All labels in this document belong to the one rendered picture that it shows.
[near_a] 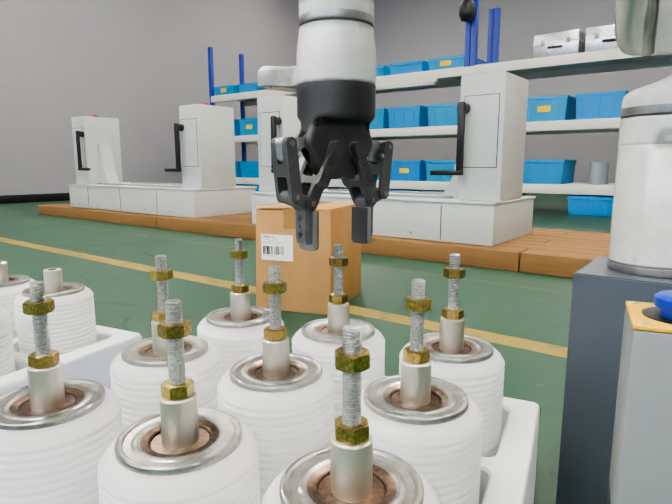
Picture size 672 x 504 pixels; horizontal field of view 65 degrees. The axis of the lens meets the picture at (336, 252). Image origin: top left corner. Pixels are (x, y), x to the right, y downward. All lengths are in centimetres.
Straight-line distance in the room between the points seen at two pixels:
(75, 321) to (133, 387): 31
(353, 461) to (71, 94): 698
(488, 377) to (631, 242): 26
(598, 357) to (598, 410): 6
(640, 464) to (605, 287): 25
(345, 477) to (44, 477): 21
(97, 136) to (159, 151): 305
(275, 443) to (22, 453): 16
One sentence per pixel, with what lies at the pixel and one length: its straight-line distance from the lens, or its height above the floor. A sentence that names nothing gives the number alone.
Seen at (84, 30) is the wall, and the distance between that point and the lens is 740.
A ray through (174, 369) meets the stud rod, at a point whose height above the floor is 30.
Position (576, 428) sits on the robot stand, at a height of 12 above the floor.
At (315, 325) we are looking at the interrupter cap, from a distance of 55.
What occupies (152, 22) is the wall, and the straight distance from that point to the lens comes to 794.
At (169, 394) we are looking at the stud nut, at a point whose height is 29.
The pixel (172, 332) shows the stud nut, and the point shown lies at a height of 32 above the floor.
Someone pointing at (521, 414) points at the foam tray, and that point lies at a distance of 56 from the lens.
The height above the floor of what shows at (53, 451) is 24.
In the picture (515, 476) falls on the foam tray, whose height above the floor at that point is 18.
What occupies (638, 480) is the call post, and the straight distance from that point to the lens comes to 45.
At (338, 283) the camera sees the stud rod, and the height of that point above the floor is 30.
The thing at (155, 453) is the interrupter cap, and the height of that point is 25.
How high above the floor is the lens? 42
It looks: 9 degrees down
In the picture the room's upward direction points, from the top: straight up
